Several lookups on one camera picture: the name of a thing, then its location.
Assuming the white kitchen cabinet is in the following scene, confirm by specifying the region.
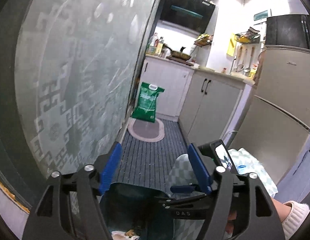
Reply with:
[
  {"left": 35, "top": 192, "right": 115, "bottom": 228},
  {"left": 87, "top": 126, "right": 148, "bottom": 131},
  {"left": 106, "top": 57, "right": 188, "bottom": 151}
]
[{"left": 140, "top": 55, "right": 254, "bottom": 145}]

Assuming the brown bread roll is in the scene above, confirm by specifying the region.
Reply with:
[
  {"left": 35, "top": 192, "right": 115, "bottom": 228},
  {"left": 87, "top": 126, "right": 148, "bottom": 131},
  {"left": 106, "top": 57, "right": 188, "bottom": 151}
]
[{"left": 125, "top": 229, "right": 137, "bottom": 238}]

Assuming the black microwave oven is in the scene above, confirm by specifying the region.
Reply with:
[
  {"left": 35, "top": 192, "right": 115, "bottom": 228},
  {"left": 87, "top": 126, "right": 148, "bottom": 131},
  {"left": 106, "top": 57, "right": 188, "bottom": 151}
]
[{"left": 265, "top": 14, "right": 310, "bottom": 50}]

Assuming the oval grey pink mat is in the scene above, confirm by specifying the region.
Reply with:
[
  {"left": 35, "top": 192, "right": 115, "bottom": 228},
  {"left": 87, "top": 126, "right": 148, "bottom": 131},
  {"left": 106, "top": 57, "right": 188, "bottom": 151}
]
[{"left": 127, "top": 118, "right": 165, "bottom": 143}]

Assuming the green rice bag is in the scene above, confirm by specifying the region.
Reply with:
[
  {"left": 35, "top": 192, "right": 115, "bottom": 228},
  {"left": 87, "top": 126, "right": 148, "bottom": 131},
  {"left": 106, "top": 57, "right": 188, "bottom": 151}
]
[{"left": 131, "top": 82, "right": 165, "bottom": 123}]

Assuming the blue white tissue pack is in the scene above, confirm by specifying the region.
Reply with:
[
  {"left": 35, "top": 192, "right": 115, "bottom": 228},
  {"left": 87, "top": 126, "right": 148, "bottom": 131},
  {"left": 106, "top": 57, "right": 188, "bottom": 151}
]
[{"left": 236, "top": 164, "right": 255, "bottom": 175}]

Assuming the green white checkered tablecloth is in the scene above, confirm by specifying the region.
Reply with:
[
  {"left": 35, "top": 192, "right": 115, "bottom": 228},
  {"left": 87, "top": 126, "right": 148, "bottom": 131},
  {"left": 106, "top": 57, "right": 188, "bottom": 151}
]
[{"left": 165, "top": 147, "right": 278, "bottom": 240}]

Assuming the person's right hand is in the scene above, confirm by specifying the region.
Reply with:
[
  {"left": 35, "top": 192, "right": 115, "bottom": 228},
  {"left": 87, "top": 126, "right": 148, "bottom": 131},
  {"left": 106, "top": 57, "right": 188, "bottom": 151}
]
[{"left": 225, "top": 211, "right": 237, "bottom": 234}]

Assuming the frying pan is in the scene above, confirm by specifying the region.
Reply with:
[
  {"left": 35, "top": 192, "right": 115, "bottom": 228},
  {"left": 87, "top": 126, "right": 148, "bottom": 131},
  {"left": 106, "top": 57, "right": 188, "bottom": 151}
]
[{"left": 163, "top": 43, "right": 191, "bottom": 61}]

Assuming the striped grey floor rug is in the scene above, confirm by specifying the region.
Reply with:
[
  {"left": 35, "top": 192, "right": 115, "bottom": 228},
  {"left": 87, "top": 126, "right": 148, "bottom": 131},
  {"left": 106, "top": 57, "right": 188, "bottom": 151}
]
[{"left": 112, "top": 120, "right": 187, "bottom": 192}]

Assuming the silver refrigerator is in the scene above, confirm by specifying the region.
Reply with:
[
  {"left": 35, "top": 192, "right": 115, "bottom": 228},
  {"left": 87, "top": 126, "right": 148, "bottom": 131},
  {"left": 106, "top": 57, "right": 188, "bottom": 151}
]
[{"left": 230, "top": 46, "right": 310, "bottom": 184}]

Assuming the black range hood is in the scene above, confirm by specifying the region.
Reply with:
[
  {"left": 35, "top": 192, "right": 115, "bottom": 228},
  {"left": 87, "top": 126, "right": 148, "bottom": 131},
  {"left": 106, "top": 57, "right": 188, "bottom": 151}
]
[{"left": 160, "top": 0, "right": 215, "bottom": 33}]

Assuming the white knit sleeve forearm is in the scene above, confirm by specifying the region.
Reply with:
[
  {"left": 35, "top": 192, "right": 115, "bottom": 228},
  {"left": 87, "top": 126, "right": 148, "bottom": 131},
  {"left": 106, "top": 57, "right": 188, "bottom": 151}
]
[{"left": 271, "top": 198, "right": 310, "bottom": 239}]

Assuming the hanging utensil rack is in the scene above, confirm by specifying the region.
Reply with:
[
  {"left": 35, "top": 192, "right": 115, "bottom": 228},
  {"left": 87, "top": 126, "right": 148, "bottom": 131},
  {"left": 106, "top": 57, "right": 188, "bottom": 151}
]
[{"left": 233, "top": 27, "right": 261, "bottom": 76}]

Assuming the patterned frosted sliding door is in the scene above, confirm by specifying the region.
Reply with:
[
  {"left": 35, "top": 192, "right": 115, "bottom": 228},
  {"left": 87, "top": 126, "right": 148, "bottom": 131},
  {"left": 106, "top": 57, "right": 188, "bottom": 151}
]
[{"left": 0, "top": 0, "right": 160, "bottom": 207}]

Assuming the teal plastic trash bin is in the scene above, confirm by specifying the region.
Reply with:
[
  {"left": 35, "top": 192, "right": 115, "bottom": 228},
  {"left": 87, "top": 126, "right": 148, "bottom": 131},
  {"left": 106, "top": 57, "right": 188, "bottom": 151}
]
[{"left": 100, "top": 183, "right": 175, "bottom": 239}]

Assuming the oil bottle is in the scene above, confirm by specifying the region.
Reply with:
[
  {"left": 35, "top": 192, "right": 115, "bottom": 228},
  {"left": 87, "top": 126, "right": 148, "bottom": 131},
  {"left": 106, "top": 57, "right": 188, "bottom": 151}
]
[{"left": 154, "top": 37, "right": 164, "bottom": 56}]

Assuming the wall spice rack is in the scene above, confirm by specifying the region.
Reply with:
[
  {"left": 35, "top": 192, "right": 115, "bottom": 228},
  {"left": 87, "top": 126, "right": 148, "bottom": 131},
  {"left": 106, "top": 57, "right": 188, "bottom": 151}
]
[{"left": 194, "top": 34, "right": 213, "bottom": 48}]

